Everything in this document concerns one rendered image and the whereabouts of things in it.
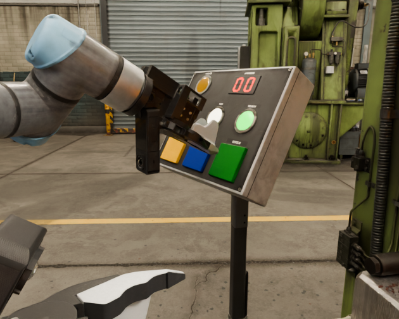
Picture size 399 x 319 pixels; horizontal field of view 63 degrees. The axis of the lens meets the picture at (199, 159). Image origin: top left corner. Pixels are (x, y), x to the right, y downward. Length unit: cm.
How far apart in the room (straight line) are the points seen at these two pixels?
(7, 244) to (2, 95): 30
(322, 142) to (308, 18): 178
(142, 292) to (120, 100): 30
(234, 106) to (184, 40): 748
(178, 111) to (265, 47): 468
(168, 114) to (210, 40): 769
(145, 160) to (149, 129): 5
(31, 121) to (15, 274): 32
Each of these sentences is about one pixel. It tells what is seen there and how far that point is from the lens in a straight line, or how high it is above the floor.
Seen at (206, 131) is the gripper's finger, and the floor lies 108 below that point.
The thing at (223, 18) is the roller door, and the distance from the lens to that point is 832.
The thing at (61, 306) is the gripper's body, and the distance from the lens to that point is 27.
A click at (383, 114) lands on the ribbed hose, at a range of 71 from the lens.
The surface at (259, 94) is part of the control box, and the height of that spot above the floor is 114.
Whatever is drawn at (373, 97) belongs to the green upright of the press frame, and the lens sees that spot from 77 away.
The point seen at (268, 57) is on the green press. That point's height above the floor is 157.
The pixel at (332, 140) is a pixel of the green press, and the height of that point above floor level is 35.
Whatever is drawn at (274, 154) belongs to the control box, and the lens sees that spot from 67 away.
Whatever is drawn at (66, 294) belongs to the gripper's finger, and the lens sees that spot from 29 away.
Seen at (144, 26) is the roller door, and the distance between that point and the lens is 830.
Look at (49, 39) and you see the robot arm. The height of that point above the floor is 122.
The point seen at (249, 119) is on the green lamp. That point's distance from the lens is 69.
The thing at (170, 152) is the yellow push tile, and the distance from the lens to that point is 83.
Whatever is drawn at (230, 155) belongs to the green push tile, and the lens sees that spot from 67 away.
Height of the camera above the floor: 116
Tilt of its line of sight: 13 degrees down
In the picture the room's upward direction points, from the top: straight up
